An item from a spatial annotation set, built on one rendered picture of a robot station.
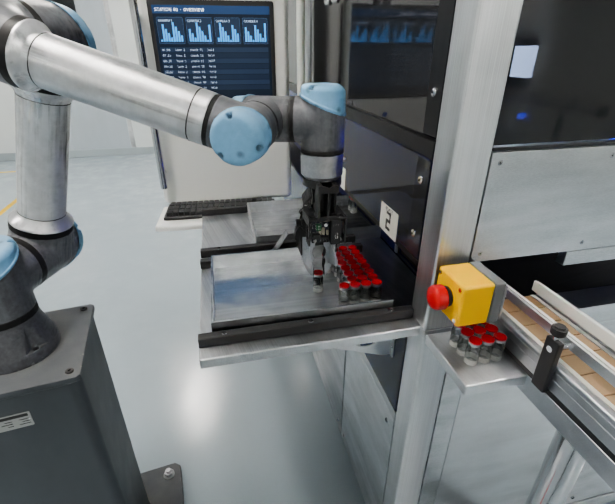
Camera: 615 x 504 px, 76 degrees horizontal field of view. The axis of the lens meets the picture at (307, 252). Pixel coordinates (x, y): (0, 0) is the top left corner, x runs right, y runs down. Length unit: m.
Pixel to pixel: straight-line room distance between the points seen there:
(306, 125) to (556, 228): 0.46
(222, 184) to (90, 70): 1.03
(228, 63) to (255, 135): 1.00
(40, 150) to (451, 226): 0.73
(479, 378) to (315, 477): 1.00
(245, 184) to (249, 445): 1.00
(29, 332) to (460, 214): 0.82
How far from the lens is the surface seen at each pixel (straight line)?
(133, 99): 0.61
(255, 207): 1.26
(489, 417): 1.05
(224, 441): 1.72
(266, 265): 0.95
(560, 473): 0.84
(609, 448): 0.67
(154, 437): 1.80
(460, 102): 0.63
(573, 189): 0.80
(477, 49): 0.62
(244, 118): 0.54
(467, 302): 0.64
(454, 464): 1.13
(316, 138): 0.68
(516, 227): 0.75
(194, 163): 1.59
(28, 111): 0.87
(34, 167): 0.90
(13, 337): 0.94
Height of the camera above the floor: 1.34
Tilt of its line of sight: 27 degrees down
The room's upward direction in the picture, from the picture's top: straight up
